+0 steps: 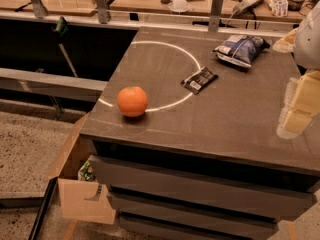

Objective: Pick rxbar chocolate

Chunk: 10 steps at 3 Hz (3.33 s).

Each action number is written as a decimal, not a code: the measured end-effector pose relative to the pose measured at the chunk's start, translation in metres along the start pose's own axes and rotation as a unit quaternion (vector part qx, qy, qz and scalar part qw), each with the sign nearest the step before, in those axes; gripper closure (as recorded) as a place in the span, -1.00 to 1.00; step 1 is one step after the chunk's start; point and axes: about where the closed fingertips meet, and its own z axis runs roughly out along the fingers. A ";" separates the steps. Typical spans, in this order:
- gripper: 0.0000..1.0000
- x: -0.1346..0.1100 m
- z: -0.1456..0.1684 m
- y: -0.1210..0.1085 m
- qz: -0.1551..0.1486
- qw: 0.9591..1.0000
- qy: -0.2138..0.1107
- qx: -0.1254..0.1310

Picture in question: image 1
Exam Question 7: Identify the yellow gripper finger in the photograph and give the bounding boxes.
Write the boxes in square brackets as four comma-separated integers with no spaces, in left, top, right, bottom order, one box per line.
[276,71,320,139]
[272,29,297,53]

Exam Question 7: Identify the green handled tool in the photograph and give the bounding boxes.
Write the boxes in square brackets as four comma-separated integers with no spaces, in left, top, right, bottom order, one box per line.
[53,16,78,77]

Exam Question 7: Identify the right metal bracket post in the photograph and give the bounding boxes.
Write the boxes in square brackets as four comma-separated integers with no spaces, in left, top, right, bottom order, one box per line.
[208,0,223,32]

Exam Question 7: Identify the black rxbar chocolate wrapper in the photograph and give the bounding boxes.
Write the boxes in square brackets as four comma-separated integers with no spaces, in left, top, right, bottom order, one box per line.
[181,67,218,95]

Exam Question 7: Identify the open cardboard box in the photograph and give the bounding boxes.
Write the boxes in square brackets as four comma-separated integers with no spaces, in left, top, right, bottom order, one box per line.
[47,115,116,225]

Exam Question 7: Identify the grey handheld device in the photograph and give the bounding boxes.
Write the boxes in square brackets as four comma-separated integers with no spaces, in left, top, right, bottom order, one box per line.
[233,0,265,16]

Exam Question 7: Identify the orange fruit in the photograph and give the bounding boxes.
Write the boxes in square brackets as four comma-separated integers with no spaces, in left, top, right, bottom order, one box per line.
[117,86,148,117]

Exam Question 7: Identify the colourful small carton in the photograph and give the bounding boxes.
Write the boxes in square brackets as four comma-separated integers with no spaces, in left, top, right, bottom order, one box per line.
[269,0,288,17]

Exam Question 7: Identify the grey metal rail beam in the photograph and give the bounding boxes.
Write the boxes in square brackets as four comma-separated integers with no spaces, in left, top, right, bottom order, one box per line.
[0,68,107,102]

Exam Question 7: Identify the left metal bracket post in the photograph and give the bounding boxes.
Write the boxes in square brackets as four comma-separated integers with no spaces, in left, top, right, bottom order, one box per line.
[30,0,48,19]

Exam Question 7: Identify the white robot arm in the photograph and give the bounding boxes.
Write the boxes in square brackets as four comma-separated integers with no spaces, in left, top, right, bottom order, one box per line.
[273,1,320,139]

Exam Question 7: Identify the black mesh cup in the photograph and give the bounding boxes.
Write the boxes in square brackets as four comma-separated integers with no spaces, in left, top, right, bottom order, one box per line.
[288,0,305,11]

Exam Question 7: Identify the middle metal bracket post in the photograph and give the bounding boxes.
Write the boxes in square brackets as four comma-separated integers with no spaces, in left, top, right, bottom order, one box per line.
[95,0,110,24]

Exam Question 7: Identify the blue chip bag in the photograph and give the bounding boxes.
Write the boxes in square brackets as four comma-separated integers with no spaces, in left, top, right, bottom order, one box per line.
[214,35,270,68]

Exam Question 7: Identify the green snack bag in box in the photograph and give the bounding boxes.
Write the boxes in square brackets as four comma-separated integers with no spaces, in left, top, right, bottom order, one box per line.
[78,161,95,182]

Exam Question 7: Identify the metal bracket post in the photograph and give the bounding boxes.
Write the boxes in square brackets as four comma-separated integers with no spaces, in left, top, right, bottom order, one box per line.
[30,0,48,19]
[95,0,110,24]
[208,0,223,32]

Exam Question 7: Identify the grey drawer cabinet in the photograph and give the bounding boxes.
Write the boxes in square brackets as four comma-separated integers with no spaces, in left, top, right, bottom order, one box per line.
[81,28,319,240]

